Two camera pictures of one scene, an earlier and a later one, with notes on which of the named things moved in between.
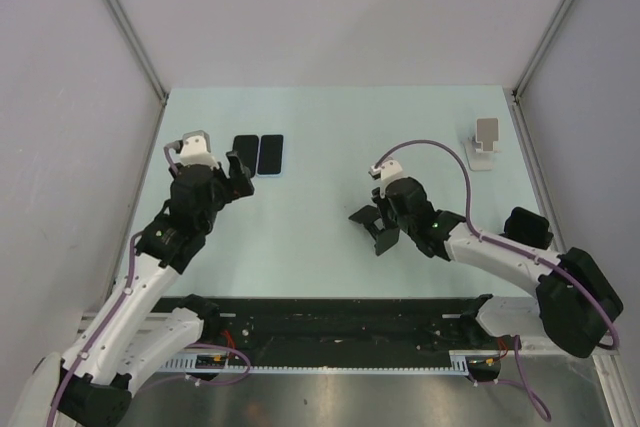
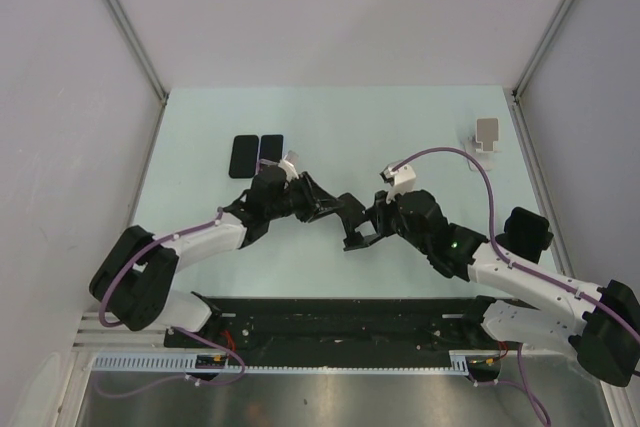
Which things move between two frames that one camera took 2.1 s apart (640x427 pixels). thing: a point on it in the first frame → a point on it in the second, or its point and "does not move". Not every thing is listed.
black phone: x=246 y=146 does not move
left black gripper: x=240 y=184 → x=315 y=198
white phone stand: x=481 y=147 does not move
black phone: x=528 y=227 does not move
